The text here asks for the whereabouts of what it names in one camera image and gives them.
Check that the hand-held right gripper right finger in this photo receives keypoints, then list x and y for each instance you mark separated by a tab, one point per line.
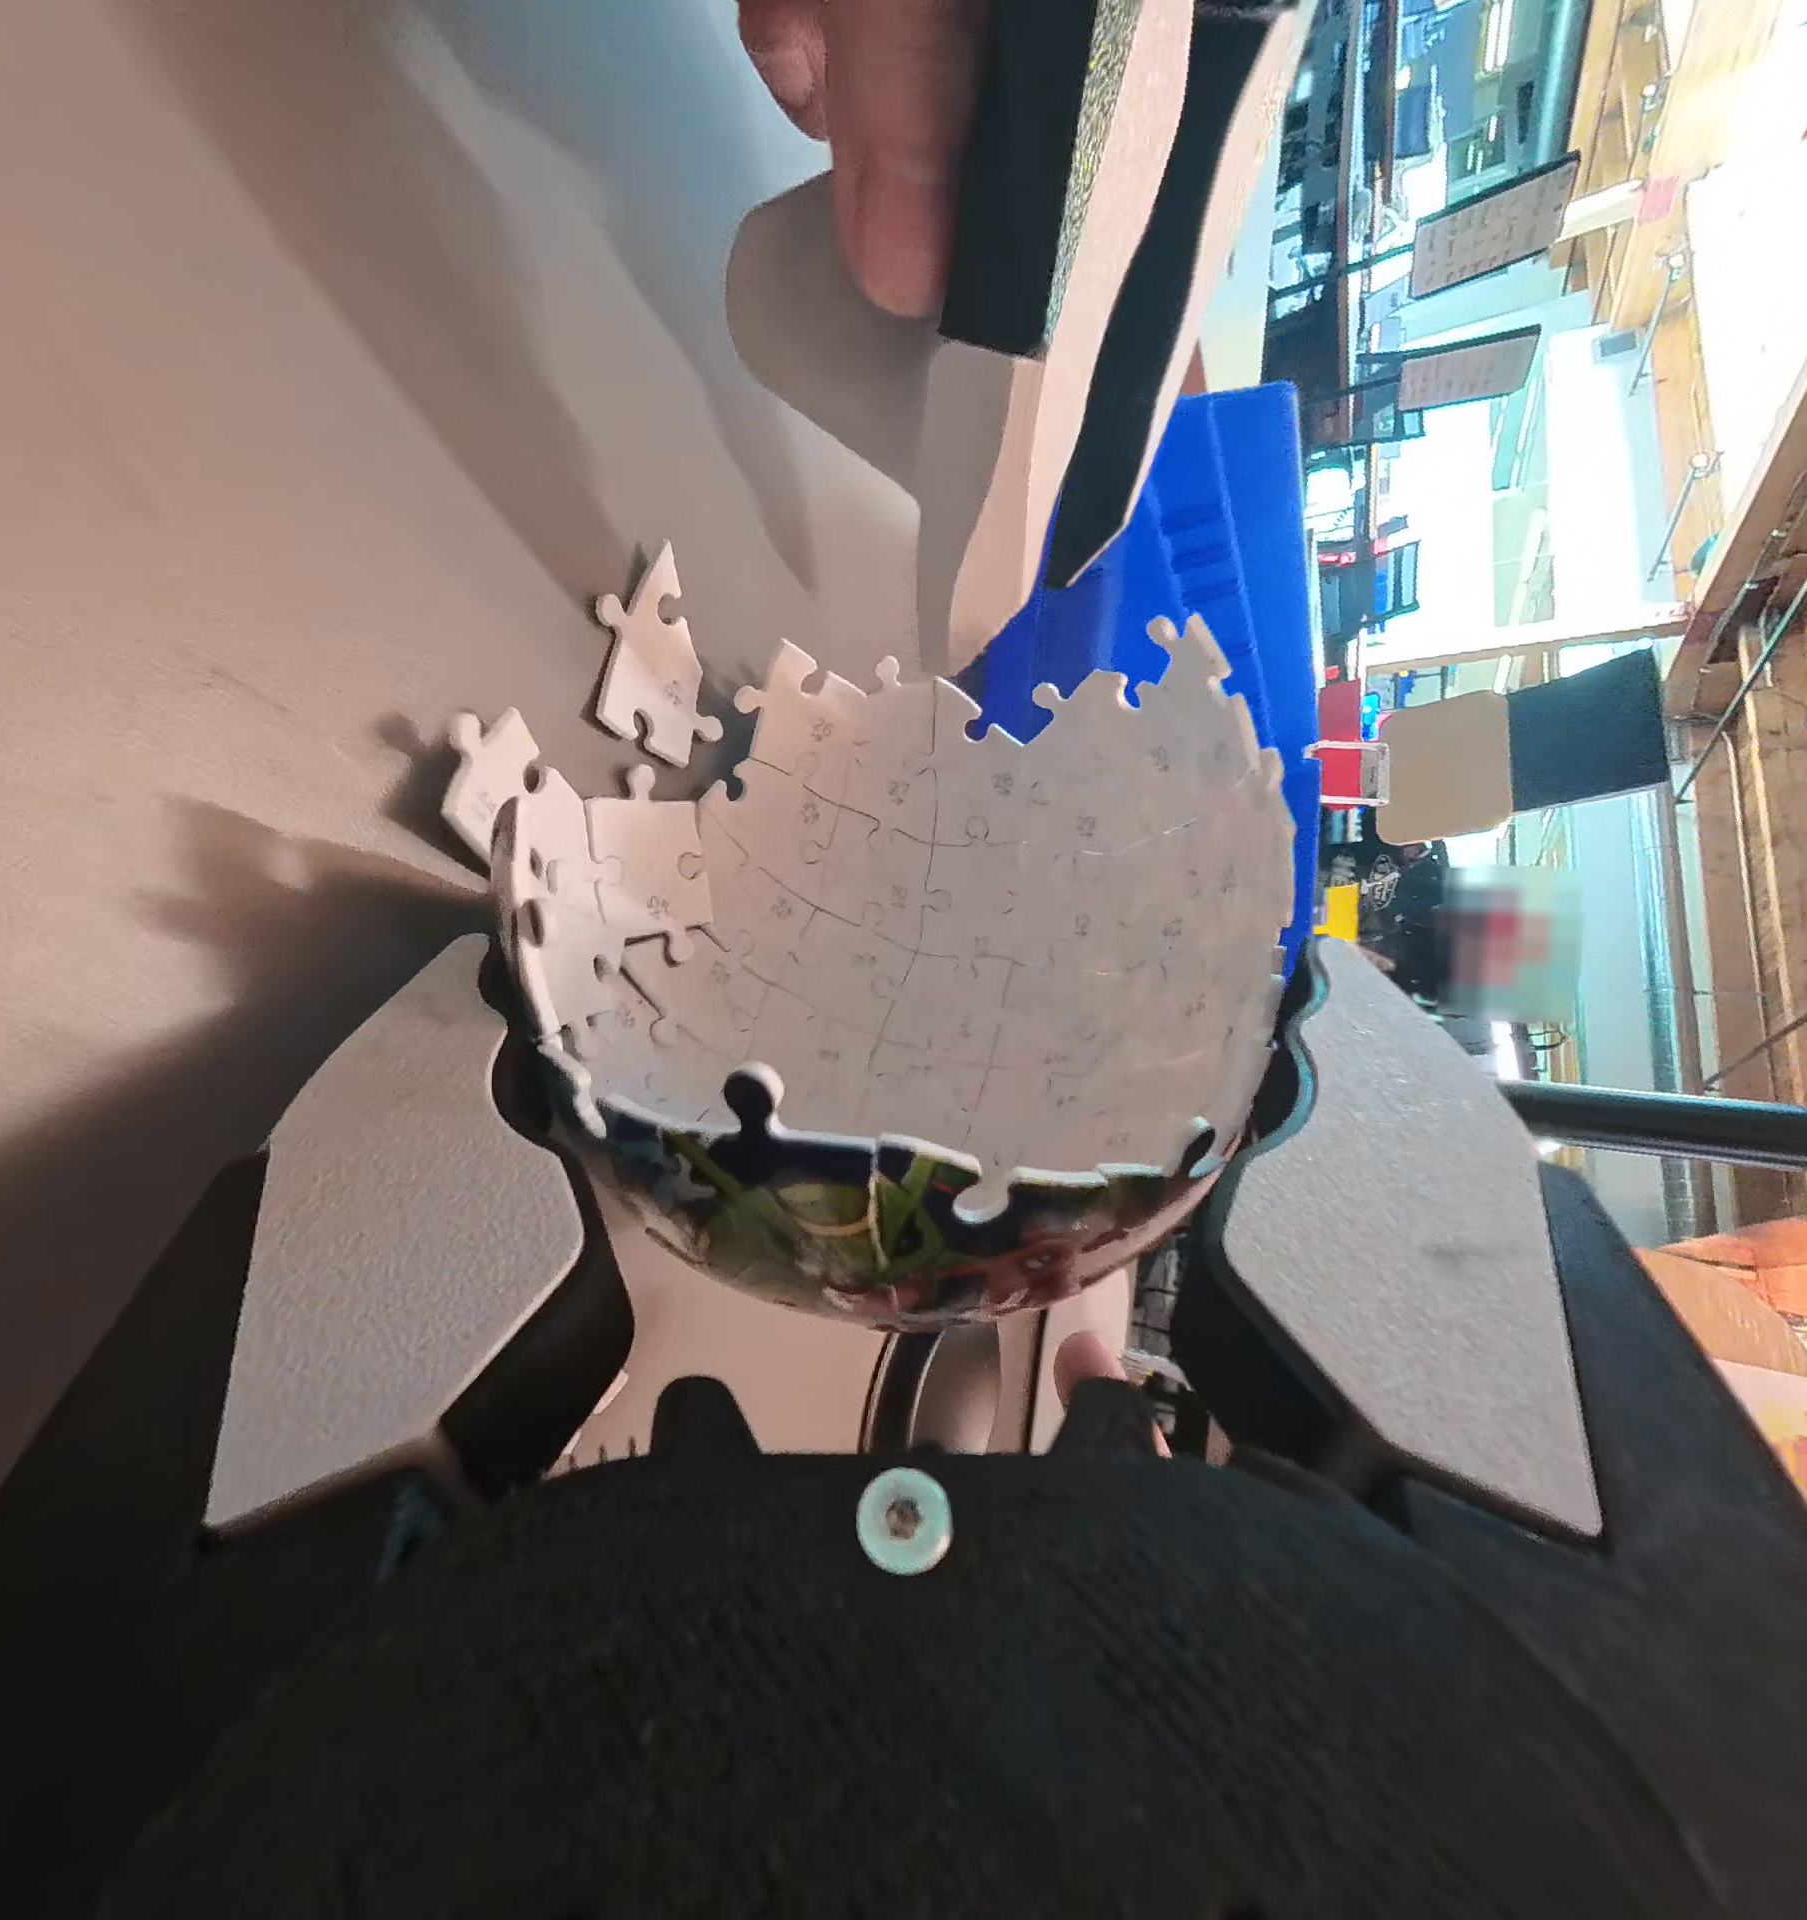
1405	1274

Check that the person's right hand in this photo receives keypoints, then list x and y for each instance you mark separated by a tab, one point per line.
1089	1373

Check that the beige board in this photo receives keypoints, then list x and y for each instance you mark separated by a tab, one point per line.
1443	768

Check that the black metal bar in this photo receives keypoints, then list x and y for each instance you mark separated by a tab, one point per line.
1683	1124

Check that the red box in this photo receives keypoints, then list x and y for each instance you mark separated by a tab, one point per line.
1345	734

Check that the white puzzle piece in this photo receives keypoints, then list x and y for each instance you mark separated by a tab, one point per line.
490	780
660	660

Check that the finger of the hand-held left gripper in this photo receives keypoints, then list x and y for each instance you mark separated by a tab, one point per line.
969	495
1143	271

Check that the blue plastic bin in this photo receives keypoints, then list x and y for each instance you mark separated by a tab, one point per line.
1217	571

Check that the colourful half-built puzzle ball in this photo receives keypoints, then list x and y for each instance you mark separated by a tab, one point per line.
963	901

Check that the black board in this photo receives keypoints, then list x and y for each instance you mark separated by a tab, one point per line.
1589	733

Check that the wooden rack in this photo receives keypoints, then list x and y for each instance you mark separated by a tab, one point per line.
1787	751

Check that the cardboard box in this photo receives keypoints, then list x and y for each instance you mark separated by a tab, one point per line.
1773	1274

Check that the hanging sign board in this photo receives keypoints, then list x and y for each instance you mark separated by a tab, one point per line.
1465	371
1495	224

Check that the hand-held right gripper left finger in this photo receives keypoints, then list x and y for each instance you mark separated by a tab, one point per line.
392	1274

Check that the black round stand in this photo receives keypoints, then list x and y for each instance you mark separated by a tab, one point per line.
963	1395

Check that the person's left hand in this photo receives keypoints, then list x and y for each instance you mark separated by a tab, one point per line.
887	134

